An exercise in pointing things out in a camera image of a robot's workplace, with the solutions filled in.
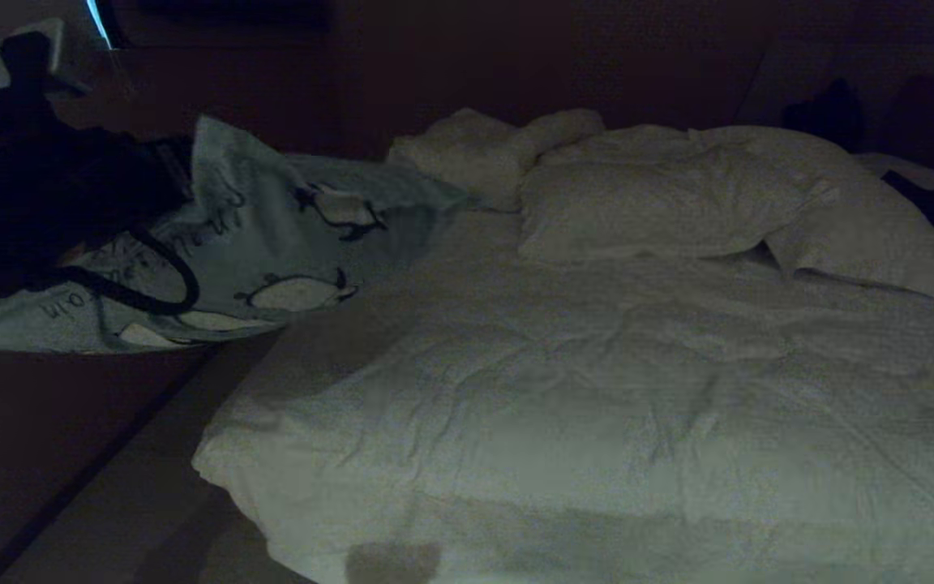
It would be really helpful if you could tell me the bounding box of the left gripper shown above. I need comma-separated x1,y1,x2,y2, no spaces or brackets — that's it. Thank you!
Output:
114,135,197,221

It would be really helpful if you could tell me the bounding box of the penguin print pillow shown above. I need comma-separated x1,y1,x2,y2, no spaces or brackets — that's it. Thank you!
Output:
0,114,469,355

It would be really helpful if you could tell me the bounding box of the small white pillow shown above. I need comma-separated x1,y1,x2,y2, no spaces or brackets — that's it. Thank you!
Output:
388,107,607,213

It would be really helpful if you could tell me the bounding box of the large white pillow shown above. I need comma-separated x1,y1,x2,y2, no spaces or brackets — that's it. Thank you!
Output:
690,124,934,303
517,144,842,264

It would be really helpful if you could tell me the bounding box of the white duvet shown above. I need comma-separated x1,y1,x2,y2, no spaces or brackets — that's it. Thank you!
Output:
191,209,934,584

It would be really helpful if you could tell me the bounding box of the black cable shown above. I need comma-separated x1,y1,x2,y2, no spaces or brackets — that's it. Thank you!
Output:
44,229,201,317

